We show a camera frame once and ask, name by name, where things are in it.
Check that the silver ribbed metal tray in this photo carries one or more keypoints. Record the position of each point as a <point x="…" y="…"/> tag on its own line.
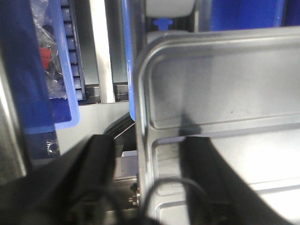
<point x="240" y="89"/>

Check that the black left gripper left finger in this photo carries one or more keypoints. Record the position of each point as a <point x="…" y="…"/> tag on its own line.
<point x="55" y="193"/>

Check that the clear plastic bag of parts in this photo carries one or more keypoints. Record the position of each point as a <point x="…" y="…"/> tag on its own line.
<point x="48" y="48"/>

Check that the far left roller track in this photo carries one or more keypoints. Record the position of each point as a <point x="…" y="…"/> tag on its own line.
<point x="70" y="26"/>

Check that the blue bin lower left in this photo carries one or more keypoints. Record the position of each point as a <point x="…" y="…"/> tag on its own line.
<point x="129" y="56"/>

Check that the blue bin below centre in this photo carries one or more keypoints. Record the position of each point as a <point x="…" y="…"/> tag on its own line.
<point x="246" y="14"/>

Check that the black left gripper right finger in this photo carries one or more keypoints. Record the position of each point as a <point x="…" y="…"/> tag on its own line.
<point x="225" y="199"/>

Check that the large blue crate left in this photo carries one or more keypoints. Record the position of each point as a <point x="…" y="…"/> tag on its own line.
<point x="36" y="112"/>

